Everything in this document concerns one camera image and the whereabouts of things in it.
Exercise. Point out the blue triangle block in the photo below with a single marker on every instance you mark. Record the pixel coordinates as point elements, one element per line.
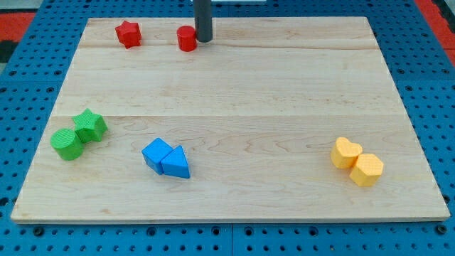
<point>175,164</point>

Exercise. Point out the green star block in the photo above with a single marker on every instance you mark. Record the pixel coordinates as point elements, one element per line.
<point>89,126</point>

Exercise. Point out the light wooden board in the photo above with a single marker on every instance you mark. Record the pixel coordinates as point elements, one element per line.
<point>257,112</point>

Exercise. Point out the blue cube block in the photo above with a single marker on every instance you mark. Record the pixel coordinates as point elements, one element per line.
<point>154,153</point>

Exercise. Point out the red cylinder block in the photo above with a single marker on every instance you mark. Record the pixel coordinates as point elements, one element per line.
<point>186,36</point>

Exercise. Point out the yellow heart block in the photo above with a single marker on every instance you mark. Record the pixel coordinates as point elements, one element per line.
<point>345,153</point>

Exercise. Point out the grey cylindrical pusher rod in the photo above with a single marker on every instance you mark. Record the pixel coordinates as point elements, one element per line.
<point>203,20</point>

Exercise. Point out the yellow hexagon block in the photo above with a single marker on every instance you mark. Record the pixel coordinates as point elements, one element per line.
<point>366,170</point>

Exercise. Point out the red star block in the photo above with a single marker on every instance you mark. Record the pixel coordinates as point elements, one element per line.
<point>129,34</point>

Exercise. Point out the green cylinder block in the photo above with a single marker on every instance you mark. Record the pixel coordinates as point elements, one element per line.
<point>67,144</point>

